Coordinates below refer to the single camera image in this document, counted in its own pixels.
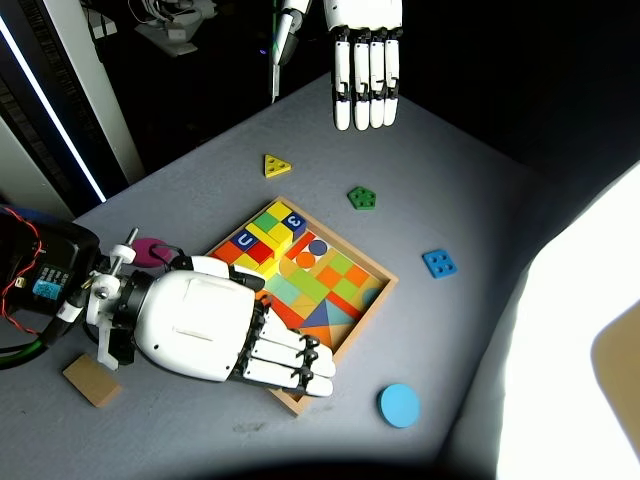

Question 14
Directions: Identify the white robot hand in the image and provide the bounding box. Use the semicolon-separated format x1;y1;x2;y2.
132;253;338;400
269;0;404;133

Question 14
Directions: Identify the magenta oval block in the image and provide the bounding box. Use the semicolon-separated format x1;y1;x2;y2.
130;236;176;272

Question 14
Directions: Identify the small wooden rectangle piece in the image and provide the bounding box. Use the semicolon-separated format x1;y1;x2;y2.
61;352;124;409

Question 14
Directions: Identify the square wooden block tray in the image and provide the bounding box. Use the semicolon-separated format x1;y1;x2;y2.
204;195;400;417

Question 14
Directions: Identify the green pentagon peg block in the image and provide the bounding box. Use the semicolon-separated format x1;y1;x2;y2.
346;186;379;213

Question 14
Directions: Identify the yellow triangle peg block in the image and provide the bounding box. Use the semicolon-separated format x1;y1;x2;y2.
262;153;294;180

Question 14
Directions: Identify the blue square peg block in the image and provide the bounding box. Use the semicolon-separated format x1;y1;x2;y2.
421;248;459;280

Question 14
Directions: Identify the blue round disc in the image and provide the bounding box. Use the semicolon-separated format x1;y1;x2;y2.
376;383;423;430

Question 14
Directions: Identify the grey table cloth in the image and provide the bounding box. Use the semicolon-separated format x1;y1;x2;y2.
0;72;556;480

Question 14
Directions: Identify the white flat device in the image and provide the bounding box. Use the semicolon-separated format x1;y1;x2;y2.
133;21;200;59

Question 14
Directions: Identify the white light strip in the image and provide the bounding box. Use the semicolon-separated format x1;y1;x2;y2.
0;13;108;205

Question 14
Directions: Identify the white pillar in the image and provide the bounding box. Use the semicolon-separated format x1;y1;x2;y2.
0;0;147;221

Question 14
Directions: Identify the tan chair seat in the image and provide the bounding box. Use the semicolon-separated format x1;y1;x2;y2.
590;302;640;454

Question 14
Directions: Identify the thick black green cable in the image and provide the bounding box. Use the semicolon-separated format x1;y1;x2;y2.
0;317;71;372

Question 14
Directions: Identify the thin red wire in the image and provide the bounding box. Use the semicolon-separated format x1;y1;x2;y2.
0;208;45;337

